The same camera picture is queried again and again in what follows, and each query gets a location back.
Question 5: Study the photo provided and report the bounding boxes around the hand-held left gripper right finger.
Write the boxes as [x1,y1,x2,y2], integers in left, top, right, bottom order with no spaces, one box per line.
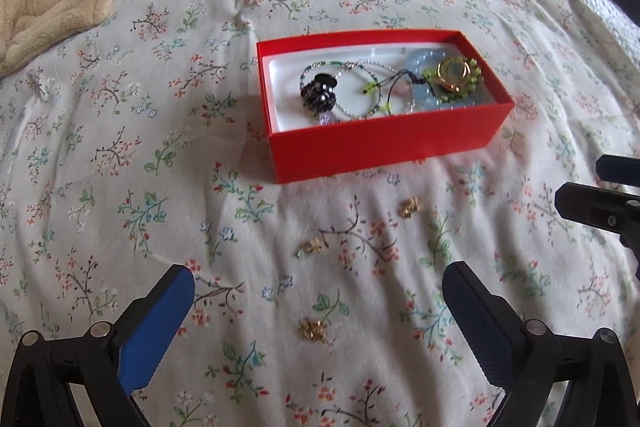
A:
[442,261,638,427]

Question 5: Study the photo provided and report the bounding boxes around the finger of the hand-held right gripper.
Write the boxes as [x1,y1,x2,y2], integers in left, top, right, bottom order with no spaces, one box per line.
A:
[555,182,640,250]
[596,153,640,182]

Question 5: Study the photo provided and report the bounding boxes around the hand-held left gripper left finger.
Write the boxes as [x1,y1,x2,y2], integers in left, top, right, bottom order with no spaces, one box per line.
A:
[10,263,196,427]

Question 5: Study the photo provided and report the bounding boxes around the green bead bracelet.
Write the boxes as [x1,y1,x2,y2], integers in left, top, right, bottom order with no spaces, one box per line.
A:
[361,57,486,114]

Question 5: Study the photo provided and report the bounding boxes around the gold earring with green stone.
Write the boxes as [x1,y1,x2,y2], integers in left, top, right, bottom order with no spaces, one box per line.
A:
[298,238,326,258]

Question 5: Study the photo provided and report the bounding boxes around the large gold ring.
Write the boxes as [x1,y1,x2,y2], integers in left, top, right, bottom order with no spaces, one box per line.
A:
[436,58,477,90]

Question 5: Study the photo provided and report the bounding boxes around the pale blue bead bracelet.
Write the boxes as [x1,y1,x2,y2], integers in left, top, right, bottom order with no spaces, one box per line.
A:
[402,48,488,110]

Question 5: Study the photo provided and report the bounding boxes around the red cardboard box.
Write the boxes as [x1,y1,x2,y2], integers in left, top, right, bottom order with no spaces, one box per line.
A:
[256,29,516,185]

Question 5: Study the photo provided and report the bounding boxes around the clear bead bracelet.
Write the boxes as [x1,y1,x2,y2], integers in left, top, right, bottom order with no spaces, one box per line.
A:
[332,59,416,120]

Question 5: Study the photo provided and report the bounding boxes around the black bead ball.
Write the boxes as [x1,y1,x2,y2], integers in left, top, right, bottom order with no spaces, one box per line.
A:
[299,74,338,114]

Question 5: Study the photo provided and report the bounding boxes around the floral bed sheet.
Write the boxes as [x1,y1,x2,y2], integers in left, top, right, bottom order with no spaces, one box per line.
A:
[0,0,640,427]

